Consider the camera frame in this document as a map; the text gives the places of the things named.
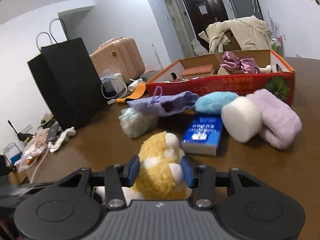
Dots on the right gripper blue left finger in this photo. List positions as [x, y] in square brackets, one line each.
[115, 178]

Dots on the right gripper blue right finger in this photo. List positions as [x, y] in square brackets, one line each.
[202, 178]

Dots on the yellow white plush toy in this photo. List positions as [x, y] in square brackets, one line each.
[160, 175]

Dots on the blue tissue pack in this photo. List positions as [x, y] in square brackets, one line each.
[203, 135]

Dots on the clear plastic cotton bag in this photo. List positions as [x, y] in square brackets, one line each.
[135, 123]

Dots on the white round sponge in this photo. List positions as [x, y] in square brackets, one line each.
[241, 119]

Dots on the light blue plush toy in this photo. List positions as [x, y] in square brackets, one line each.
[213, 103]

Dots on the purple knit pouch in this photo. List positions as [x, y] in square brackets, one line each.
[164, 105]

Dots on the lavender fluffy towel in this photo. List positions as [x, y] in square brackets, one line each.
[280, 123]

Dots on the red brown layered sponge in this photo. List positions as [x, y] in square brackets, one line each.
[199, 71]

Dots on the pink satin bow cloth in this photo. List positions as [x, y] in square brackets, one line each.
[233, 64]

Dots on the white soft scrunchie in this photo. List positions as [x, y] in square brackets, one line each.
[268, 69]

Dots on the crumpled white tissue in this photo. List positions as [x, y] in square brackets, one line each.
[63, 137]

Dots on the white small bottle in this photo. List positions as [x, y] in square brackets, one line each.
[133, 85]

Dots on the orange pouch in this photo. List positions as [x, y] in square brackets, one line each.
[139, 91]

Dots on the red cardboard fruit box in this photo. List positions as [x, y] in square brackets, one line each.
[281, 83]

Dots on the black paper shopping bag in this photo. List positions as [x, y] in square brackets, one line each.
[68, 81]

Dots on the pink hard suitcase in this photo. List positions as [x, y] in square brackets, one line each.
[119, 55]

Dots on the white dog figure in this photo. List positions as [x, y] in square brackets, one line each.
[198, 48]

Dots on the beige coat on chair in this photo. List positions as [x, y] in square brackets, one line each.
[250, 33]

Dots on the dark front door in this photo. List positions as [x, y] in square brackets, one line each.
[203, 13]

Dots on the white charger with cable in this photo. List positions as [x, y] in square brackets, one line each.
[113, 87]

